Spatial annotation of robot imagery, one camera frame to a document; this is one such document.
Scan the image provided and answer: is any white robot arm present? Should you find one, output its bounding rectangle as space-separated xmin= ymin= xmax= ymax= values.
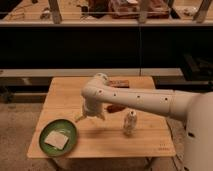
xmin=81 ymin=73 xmax=213 ymax=171

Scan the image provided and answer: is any wooden table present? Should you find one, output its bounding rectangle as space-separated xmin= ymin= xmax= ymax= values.
xmin=27 ymin=77 xmax=175 ymax=158

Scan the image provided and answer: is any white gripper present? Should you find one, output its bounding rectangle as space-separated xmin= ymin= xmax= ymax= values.
xmin=75 ymin=99 xmax=106 ymax=123

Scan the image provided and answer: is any long wooden background shelf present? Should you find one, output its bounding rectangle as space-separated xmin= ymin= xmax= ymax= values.
xmin=0 ymin=68 xmax=183 ymax=77

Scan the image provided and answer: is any brown block on cup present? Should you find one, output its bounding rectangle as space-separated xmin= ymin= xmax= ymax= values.
xmin=109 ymin=80 xmax=130 ymax=88

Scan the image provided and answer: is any brown sausage piece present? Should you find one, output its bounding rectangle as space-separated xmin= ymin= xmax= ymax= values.
xmin=106 ymin=105 xmax=126 ymax=113

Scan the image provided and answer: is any white square sponge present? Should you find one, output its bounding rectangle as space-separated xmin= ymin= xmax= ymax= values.
xmin=45 ymin=131 xmax=69 ymax=150

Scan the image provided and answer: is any green round plate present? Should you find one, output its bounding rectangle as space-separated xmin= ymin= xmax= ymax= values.
xmin=39 ymin=119 xmax=78 ymax=157

